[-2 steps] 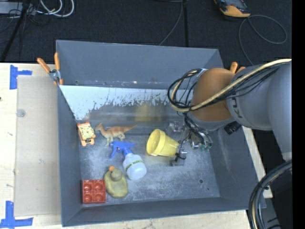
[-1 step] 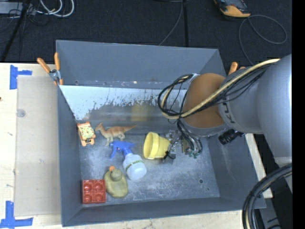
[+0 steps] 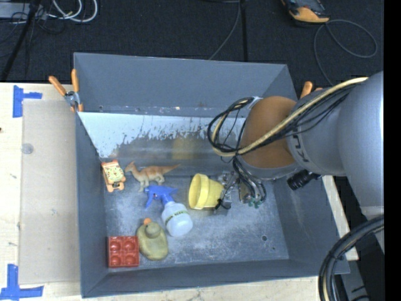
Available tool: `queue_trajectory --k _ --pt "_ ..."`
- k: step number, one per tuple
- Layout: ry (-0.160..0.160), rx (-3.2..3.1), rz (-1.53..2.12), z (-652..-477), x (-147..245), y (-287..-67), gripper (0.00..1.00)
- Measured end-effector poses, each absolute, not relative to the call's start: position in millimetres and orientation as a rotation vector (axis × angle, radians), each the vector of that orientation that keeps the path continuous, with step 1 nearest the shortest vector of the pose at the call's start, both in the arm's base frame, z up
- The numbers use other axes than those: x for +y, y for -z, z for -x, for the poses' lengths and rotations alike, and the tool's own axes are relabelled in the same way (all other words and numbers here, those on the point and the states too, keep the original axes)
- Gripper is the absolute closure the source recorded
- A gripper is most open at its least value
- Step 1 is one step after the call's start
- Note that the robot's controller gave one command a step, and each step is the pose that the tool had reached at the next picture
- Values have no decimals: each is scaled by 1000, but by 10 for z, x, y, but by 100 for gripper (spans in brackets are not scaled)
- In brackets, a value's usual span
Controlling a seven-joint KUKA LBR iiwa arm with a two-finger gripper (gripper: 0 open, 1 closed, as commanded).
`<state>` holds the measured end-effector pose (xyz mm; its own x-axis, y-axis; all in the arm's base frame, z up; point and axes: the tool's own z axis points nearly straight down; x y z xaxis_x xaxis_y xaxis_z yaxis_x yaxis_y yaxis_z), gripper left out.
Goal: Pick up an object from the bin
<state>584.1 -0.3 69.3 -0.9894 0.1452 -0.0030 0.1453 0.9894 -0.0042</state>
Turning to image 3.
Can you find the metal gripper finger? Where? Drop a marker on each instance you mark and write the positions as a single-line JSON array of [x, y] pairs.
[[225, 204], [228, 185]]

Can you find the yellow plastic cup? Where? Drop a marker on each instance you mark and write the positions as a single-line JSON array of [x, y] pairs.
[[205, 193]]

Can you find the grey metal bin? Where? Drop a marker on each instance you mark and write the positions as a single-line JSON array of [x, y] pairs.
[[219, 240]]

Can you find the blue and white spray bottle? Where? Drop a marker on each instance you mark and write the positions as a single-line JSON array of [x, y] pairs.
[[175, 218]]

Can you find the orange toy dinosaur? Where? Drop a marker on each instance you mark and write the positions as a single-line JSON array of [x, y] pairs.
[[150, 173]]

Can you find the yellow-green rubber duck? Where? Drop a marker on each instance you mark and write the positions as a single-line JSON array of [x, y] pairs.
[[153, 243]]

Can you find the red square building block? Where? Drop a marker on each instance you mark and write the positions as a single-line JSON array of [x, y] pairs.
[[123, 251]]

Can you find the pale wood flat board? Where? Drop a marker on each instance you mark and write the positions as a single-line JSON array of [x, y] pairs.
[[47, 199]]

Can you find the black cylinder on white bracket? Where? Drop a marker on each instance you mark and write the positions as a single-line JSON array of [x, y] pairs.
[[300, 179]]

